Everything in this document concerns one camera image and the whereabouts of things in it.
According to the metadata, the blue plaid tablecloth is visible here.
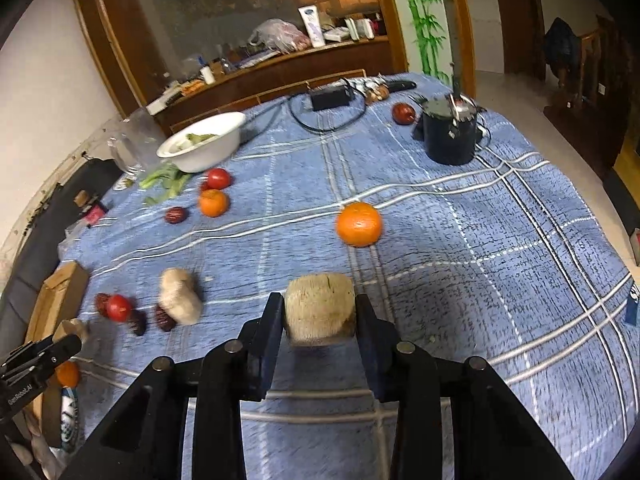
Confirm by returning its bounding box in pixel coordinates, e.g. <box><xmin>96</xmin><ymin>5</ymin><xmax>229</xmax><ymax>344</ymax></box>
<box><xmin>57</xmin><ymin>72</ymin><xmax>640</xmax><ymax>480</ymax></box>

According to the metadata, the white bowl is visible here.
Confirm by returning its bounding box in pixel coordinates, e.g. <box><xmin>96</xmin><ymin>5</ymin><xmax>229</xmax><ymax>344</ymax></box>
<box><xmin>156</xmin><ymin>112</ymin><xmax>247</xmax><ymax>174</ymax></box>

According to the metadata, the white tube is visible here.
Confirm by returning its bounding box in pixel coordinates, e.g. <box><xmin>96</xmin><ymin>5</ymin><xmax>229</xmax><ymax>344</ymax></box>
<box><xmin>298</xmin><ymin>5</ymin><xmax>326</xmax><ymax>49</ymax></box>

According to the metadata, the large orange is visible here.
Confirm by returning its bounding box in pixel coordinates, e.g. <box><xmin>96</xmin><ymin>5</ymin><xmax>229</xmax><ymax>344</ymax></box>
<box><xmin>336</xmin><ymin>201</ymin><xmax>384</xmax><ymax>248</ymax></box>

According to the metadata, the wooden cabinet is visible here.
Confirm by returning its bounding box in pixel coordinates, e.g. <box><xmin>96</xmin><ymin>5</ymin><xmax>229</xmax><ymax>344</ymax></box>
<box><xmin>70</xmin><ymin>0</ymin><xmax>409</xmax><ymax>134</ymax></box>

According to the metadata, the small orange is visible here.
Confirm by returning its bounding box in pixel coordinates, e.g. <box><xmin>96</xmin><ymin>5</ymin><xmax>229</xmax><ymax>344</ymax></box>
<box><xmin>198</xmin><ymin>189</ymin><xmax>231</xmax><ymax>218</ymax></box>

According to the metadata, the black power adapter with cable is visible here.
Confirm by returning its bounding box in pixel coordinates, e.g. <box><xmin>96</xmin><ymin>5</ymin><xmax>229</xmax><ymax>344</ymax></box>
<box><xmin>290</xmin><ymin>93</ymin><xmax>374</xmax><ymax>135</ymax></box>

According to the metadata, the black sofa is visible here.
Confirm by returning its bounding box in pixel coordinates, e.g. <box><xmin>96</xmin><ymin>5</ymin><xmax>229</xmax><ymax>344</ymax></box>
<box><xmin>0</xmin><ymin>157</ymin><xmax>124</xmax><ymax>361</ymax></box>

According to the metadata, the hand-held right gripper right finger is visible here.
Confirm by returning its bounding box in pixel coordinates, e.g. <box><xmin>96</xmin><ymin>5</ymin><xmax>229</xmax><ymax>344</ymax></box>
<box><xmin>355</xmin><ymin>295</ymin><xmax>576</xmax><ymax>480</ymax></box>

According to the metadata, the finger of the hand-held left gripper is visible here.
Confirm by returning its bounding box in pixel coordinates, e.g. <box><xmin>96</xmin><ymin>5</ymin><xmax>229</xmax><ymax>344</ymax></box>
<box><xmin>0</xmin><ymin>335</ymin><xmax>83</xmax><ymax>387</ymax></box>

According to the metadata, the black pot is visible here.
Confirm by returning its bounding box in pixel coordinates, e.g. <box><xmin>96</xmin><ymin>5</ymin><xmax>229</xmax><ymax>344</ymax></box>
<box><xmin>411</xmin><ymin>93</ymin><xmax>489</xmax><ymax>165</ymax></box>

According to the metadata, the pink and black small box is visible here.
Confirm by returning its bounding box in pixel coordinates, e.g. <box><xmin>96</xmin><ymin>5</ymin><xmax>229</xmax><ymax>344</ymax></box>
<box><xmin>74</xmin><ymin>190</ymin><xmax>112</xmax><ymax>229</ymax></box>

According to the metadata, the pink plastic bag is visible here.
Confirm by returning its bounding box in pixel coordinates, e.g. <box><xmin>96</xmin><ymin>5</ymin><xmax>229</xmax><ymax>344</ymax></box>
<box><xmin>248</xmin><ymin>18</ymin><xmax>311</xmax><ymax>55</ymax></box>

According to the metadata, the wooden door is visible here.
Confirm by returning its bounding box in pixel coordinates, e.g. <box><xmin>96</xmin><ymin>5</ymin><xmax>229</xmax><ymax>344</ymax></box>
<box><xmin>490</xmin><ymin>0</ymin><xmax>546</xmax><ymax>81</ymax></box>

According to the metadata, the brown cardboard box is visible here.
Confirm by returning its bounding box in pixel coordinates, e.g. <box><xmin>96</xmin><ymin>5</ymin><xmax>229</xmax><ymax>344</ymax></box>
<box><xmin>24</xmin><ymin>261</ymin><xmax>91</xmax><ymax>448</ymax></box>

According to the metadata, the black handled knife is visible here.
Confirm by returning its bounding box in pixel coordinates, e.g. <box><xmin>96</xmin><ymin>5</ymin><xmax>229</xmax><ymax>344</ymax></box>
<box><xmin>346</xmin><ymin>76</ymin><xmax>417</xmax><ymax>94</ymax></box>

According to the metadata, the green leafy vegetable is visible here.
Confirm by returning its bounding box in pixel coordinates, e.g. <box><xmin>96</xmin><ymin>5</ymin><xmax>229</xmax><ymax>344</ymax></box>
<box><xmin>139</xmin><ymin>167</ymin><xmax>194</xmax><ymax>206</ymax></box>

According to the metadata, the clear glass pitcher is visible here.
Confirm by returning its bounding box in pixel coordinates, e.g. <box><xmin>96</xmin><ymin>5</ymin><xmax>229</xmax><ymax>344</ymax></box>
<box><xmin>106</xmin><ymin>110</ymin><xmax>169</xmax><ymax>177</ymax></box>

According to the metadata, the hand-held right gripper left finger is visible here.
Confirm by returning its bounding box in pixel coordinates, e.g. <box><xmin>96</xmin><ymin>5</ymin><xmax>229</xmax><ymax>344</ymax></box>
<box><xmin>60</xmin><ymin>292</ymin><xmax>286</xmax><ymax>480</ymax></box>

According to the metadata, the dark jacket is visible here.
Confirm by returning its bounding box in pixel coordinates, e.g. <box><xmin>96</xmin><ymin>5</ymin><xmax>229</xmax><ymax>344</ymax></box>
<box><xmin>543</xmin><ymin>17</ymin><xmax>581</xmax><ymax>69</ymax></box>

